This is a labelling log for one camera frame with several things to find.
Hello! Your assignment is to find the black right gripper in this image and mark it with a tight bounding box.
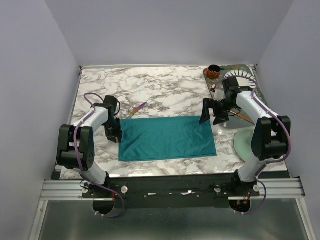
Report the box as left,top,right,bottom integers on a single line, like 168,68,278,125
199,97,238,126

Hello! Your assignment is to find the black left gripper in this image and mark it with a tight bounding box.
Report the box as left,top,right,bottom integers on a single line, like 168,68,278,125
103,116,123,143

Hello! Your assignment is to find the teal cloth napkin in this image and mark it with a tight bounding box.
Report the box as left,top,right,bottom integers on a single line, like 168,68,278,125
118,116,217,162

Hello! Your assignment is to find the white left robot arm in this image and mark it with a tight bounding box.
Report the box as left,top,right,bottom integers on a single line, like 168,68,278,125
56,95,123,198

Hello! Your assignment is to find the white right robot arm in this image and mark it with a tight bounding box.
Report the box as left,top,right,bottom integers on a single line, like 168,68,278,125
199,75,292,196

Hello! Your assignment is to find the dark floral placemat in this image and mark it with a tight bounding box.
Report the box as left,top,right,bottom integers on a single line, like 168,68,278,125
203,64,268,130

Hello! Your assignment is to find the iridescent rainbow knife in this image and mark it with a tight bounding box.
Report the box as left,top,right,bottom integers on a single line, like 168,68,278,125
127,102,147,119

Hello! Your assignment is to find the orange black cup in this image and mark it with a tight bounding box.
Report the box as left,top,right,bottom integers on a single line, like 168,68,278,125
203,65,221,80

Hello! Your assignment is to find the mint green floral plate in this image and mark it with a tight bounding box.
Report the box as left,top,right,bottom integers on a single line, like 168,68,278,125
233,128,254,162

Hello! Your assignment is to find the white striped plate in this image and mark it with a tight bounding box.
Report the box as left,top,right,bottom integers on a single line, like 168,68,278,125
224,69,257,89

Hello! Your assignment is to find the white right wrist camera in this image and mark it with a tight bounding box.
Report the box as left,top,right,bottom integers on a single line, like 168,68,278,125
210,87,226,101

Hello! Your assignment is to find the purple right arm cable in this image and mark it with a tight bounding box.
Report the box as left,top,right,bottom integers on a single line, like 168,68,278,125
211,76,292,215

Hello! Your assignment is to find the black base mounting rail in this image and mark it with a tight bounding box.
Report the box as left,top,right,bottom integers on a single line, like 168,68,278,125
82,173,260,209

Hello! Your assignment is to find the aluminium frame rail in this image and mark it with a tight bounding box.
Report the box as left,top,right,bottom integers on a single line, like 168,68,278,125
40,178,306,202

